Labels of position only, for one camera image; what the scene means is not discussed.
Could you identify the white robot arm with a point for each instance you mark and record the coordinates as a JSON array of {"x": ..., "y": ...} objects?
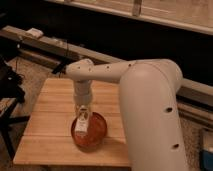
[{"x": 148, "y": 107}]

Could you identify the blue and white container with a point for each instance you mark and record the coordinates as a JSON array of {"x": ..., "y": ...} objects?
[{"x": 206, "y": 151}]

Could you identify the white box on beam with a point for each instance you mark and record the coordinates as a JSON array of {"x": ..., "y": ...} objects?
[{"x": 33, "y": 32}]

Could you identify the black stand at left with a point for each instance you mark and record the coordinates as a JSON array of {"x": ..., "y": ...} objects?
[{"x": 10, "y": 88}]

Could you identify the orange ceramic bowl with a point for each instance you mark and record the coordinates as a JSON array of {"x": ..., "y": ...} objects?
[{"x": 97, "y": 130}]

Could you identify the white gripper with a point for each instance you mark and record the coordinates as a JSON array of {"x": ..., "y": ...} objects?
[{"x": 82, "y": 92}]

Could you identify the wooden table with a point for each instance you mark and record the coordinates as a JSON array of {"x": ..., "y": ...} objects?
[{"x": 47, "y": 138}]

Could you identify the upper wooden shelf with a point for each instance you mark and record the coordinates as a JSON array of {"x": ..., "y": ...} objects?
[{"x": 193, "y": 15}]

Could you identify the long wooden beam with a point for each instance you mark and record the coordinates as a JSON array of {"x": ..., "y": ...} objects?
[{"x": 190, "y": 89}]

